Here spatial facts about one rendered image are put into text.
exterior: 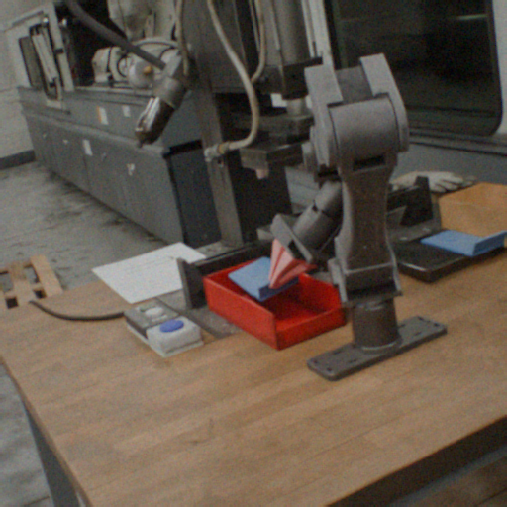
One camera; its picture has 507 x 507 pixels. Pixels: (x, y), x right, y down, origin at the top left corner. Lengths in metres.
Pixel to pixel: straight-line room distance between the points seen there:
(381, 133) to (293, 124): 0.54
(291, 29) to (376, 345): 0.59
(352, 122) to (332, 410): 0.35
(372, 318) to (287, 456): 0.25
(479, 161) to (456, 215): 0.53
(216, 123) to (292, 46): 0.30
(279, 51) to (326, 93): 0.51
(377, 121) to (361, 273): 0.26
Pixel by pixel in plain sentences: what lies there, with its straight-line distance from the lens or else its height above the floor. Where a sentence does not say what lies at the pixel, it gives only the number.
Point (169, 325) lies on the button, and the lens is 1.27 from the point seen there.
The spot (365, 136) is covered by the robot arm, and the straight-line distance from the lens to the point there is 0.88.
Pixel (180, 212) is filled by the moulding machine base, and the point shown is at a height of 0.34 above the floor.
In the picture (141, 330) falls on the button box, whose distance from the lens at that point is 1.33.
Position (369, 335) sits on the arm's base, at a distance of 1.10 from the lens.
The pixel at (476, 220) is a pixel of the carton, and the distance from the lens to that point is 1.51.
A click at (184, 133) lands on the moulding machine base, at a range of 4.57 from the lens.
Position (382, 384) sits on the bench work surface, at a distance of 1.05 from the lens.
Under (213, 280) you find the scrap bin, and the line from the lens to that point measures 1.39.
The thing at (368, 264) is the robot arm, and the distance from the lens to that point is 1.07.
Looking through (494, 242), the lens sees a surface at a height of 0.93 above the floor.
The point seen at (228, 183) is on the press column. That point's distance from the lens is 1.67.
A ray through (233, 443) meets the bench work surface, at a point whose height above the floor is 0.90.
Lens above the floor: 1.39
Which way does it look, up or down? 17 degrees down
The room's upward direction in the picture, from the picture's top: 11 degrees counter-clockwise
